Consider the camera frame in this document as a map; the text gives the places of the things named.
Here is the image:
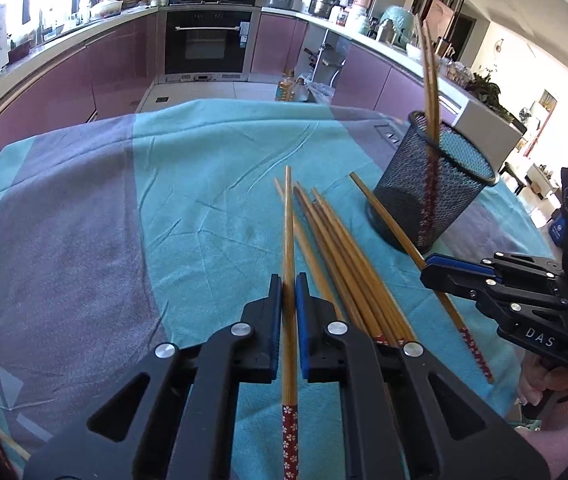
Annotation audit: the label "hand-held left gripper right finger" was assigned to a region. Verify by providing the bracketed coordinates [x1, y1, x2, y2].
[295, 272, 551, 480]

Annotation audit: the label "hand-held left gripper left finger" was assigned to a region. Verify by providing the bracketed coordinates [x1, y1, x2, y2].
[23, 274, 285, 480]

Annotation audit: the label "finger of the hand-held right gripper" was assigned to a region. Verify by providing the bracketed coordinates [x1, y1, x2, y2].
[420, 264, 568, 322]
[425, 253, 563, 284]

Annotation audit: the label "wooden chopsticks group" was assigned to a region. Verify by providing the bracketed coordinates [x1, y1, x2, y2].
[294, 183, 401, 347]

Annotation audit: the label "black mesh utensil holder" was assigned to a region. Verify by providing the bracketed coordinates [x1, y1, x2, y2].
[368, 110, 500, 255]

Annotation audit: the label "person's right hand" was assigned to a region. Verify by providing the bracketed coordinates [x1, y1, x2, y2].
[517, 352, 568, 430]

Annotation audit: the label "green leafy vegetables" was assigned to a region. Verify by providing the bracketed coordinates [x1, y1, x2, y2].
[465, 71, 504, 107]

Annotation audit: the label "teal and purple striped tablecloth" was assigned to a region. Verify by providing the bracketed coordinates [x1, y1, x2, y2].
[0, 99, 560, 480]

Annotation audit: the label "yellow cooking oil bottle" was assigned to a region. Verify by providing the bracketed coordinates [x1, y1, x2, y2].
[276, 73, 298, 104]

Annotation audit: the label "mint green kitchen appliance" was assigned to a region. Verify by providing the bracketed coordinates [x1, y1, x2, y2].
[378, 5, 419, 50]

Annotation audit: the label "black built-in oven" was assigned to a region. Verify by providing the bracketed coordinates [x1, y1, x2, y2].
[164, 7, 256, 78]

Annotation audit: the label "stainless steel pot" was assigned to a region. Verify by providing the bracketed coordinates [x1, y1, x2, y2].
[308, 0, 341, 17]

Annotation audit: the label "purple kitchen base cabinets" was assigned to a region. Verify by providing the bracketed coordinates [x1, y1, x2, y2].
[0, 7, 460, 183]

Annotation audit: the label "white casserole dish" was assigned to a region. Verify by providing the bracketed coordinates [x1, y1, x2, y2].
[89, 0, 125, 19]

